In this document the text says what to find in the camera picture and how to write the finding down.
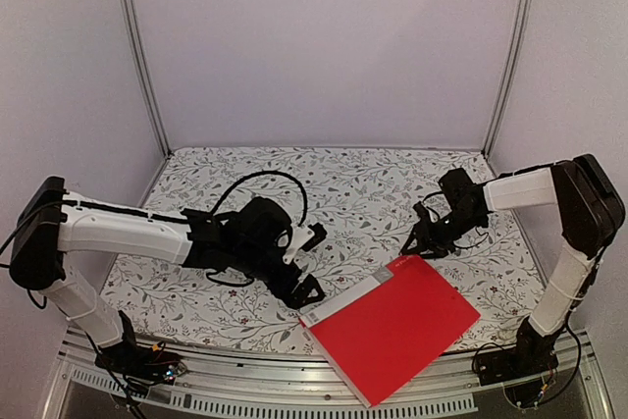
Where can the right aluminium frame post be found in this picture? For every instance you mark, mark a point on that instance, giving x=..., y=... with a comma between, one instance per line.
x=507, y=77

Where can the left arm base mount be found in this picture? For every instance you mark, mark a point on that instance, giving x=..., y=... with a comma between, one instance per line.
x=147, y=365

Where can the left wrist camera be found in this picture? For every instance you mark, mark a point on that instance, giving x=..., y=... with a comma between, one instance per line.
x=303, y=238

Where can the aluminium frame post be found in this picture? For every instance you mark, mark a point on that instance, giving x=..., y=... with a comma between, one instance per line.
x=507, y=77
x=144, y=78

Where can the left aluminium frame post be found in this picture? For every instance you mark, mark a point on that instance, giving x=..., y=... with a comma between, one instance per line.
x=144, y=78

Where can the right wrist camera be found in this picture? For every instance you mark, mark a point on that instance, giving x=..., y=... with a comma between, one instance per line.
x=425, y=212

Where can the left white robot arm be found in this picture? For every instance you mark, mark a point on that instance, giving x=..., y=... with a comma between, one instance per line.
x=57, y=221

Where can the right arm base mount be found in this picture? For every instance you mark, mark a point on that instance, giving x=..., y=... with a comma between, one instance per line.
x=532, y=355

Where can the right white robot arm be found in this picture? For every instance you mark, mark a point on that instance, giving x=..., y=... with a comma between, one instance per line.
x=590, y=210

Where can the red file folder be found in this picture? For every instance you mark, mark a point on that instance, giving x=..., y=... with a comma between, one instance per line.
x=381, y=333

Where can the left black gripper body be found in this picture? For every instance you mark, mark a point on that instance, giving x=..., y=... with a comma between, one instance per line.
x=250, y=261

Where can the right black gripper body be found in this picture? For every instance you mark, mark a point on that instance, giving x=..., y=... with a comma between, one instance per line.
x=440, y=239

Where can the aluminium front rail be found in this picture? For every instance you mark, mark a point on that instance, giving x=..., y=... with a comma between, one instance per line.
x=244, y=381

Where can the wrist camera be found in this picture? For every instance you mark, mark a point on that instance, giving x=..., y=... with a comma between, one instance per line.
x=303, y=238
x=425, y=212

